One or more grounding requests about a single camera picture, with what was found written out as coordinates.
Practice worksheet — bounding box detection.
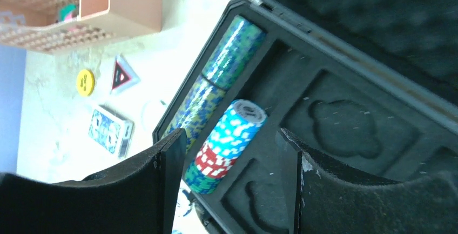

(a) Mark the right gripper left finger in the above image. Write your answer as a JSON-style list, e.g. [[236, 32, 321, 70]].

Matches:
[[1, 129, 186, 233]]

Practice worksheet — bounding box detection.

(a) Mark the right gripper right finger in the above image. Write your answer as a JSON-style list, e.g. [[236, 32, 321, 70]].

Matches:
[[275, 128, 457, 233]]

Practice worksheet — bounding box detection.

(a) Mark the black poker chip case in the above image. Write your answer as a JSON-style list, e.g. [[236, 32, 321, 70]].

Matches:
[[153, 0, 457, 233]]

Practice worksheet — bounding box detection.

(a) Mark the blue playing card deck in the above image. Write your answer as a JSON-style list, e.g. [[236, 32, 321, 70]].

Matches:
[[87, 105, 134, 159]]

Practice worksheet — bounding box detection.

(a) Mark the blue red chip row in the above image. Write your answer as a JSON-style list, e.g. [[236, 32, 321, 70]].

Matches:
[[184, 99, 267, 194]]

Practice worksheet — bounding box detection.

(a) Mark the red triangular dealer token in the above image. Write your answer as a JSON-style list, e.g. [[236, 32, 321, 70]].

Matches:
[[110, 55, 140, 95]]

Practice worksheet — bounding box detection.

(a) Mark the yellow round button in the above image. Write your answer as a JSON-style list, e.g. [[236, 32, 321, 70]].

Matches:
[[76, 69, 96, 97]]

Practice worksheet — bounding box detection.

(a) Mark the green poker chip row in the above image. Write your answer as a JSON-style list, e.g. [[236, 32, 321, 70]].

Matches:
[[162, 16, 266, 149]]

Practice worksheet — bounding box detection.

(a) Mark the orange plastic file organizer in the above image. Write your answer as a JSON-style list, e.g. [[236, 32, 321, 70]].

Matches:
[[1, 0, 162, 54]]

